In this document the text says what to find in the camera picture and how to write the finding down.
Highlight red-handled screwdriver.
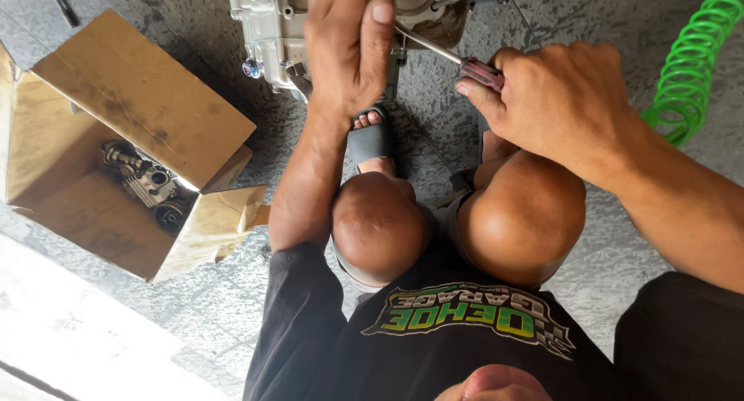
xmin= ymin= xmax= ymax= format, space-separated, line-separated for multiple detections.
xmin=394 ymin=24 xmax=505 ymax=94

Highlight brown cardboard box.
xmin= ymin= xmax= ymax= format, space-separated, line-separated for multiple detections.
xmin=0 ymin=9 xmax=271 ymax=284

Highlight metal engine parts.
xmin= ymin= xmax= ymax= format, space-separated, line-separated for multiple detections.
xmin=100 ymin=139 xmax=193 ymax=235

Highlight black printed t-shirt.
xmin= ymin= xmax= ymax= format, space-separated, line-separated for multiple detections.
xmin=243 ymin=241 xmax=744 ymax=401

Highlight green coiled air hose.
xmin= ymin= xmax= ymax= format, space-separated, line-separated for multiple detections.
xmin=641 ymin=0 xmax=744 ymax=148

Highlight dark metal rod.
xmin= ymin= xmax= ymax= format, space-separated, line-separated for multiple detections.
xmin=45 ymin=0 xmax=80 ymax=29

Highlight person's left hand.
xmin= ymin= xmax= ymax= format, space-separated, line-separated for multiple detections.
xmin=303 ymin=0 xmax=397 ymax=123

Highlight silver motorcycle engine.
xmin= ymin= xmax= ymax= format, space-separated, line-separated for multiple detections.
xmin=227 ymin=0 xmax=527 ymax=104

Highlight grey shorts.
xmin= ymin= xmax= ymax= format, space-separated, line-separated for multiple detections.
xmin=332 ymin=189 xmax=474 ymax=309

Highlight person's right hand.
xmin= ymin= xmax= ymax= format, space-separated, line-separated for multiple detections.
xmin=455 ymin=42 xmax=640 ymax=178

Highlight grey sandal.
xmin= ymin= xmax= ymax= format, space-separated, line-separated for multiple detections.
xmin=347 ymin=103 xmax=402 ymax=178

